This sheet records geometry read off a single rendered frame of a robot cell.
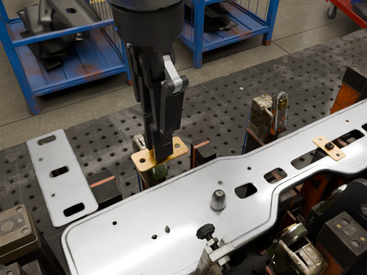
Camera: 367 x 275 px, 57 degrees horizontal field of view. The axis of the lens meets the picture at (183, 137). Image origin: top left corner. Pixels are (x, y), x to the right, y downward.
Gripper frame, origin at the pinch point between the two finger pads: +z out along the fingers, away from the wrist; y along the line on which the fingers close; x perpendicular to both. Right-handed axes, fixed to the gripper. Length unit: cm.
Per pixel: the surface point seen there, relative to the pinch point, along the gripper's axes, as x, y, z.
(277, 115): -39.7, 12.6, 24.1
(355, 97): -76, 14, 34
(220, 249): -0.3, -16.3, 7.4
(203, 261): 1.5, -15.5, 10.9
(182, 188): -8.2, 7.9, 28.7
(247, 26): -174, 182, 111
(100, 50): -48, 211, 111
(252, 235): -14.7, -9.5, 28.5
